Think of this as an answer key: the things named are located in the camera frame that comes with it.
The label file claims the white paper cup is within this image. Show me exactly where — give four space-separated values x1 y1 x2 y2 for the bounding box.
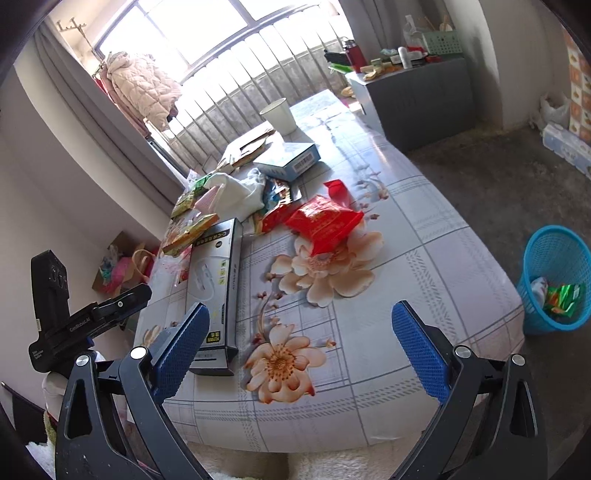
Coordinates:
259 98 297 136

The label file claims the yellow green snack packet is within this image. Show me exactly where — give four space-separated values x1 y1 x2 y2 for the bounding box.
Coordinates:
161 213 219 257

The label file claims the black white long box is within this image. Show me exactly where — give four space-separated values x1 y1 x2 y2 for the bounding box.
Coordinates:
186 219 242 376

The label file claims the white tissue pack on floor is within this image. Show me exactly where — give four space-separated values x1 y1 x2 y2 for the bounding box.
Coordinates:
542 123 591 178

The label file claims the red gift bag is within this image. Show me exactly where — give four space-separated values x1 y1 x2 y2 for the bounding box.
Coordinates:
131 248 156 283

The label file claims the pink quilted jacket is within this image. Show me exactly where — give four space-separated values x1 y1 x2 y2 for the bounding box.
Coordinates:
104 51 182 132

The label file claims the blue white cardboard box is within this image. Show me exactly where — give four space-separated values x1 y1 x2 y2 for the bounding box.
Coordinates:
253 142 321 182

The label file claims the white cloth glove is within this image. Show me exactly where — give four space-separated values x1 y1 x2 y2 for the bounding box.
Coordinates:
205 168 266 222

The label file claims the flat brown cardboard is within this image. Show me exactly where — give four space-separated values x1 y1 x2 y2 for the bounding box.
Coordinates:
215 121 276 174

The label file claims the blue plastic trash basket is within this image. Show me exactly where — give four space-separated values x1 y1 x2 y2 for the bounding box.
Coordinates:
517 225 590 336

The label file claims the white bottle on cabinet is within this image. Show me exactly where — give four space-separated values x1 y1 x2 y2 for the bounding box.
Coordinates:
398 46 413 70

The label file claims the white plastic bag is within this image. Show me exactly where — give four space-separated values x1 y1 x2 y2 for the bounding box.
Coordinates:
539 93 570 129

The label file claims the grey cabinet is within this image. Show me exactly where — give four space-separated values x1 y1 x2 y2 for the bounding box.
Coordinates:
346 56 476 153

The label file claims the green plastic basket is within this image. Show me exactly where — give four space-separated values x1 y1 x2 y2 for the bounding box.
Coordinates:
422 30 463 56

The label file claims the red snack bag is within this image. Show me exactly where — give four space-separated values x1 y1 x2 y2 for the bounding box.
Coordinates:
286 195 363 256

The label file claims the floral plastic tablecloth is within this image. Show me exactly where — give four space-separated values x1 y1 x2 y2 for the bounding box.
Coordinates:
164 91 524 453

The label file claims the red thermos bottle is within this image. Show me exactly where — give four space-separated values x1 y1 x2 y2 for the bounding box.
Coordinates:
345 40 368 73

